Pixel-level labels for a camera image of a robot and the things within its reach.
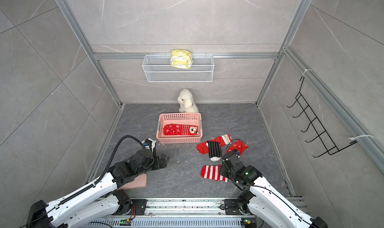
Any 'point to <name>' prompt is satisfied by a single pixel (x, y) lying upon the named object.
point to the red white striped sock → (213, 172)
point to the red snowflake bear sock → (173, 129)
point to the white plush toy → (187, 103)
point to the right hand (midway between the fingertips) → (223, 169)
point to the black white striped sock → (149, 143)
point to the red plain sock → (203, 148)
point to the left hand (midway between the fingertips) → (164, 157)
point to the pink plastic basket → (191, 118)
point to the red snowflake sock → (240, 146)
